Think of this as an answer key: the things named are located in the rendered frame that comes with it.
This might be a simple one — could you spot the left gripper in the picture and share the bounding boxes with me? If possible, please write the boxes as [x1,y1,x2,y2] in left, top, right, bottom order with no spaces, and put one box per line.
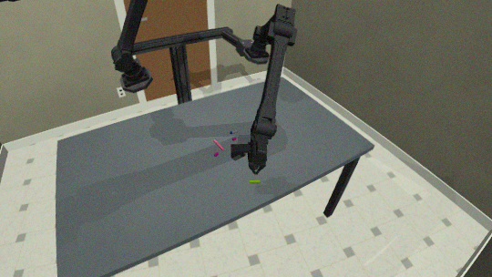
[249,162,266,174]

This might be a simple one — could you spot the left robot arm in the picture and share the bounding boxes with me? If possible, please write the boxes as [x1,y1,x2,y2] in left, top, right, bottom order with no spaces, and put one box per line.
[231,4,297,165]

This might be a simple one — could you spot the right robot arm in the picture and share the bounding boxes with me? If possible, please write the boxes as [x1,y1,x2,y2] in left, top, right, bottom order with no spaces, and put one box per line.
[111,0,149,87]

